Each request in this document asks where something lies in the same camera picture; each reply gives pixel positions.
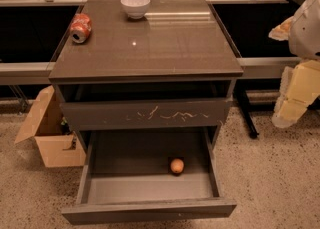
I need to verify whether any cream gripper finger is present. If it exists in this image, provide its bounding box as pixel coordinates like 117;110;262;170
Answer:
272;60;320;128
268;17;293;41

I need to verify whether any orange fruit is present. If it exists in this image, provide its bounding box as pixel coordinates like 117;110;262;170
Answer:
170;158;184;174

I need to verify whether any dark grey drawer cabinet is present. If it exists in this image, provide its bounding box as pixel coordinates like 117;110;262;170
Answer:
50;0;242;145

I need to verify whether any open grey middle drawer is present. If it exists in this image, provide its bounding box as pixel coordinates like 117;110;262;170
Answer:
62;127;236;225

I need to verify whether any scratched grey top drawer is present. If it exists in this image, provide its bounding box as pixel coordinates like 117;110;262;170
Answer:
61;98;232;131

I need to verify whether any white ceramic bowl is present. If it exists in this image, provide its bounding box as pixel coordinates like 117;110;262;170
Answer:
121;0;151;19

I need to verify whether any crushed red soda can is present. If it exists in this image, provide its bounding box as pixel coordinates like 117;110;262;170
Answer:
70;13;92;44

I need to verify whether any open cardboard box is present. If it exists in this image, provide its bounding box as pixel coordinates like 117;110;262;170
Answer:
15;86;86;168

